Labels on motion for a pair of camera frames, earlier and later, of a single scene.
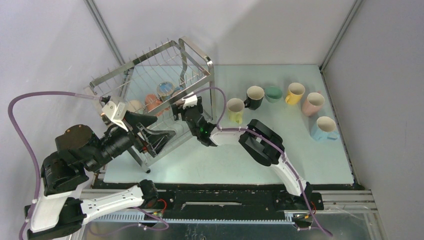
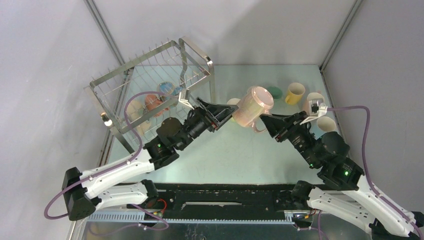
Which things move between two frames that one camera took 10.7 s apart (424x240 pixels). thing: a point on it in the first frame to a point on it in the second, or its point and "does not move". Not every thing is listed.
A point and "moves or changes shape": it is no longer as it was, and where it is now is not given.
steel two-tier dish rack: x=151 y=81 does not move
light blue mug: x=324 y=128 does not move
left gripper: x=156 y=139 to x=218 y=114
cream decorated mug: x=134 y=105 does not move
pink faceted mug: x=313 y=103 moves or changes shape
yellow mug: x=295 y=91 does not move
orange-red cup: x=151 y=102 does not move
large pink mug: x=180 y=103 to x=259 y=101
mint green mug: x=273 y=94 does not move
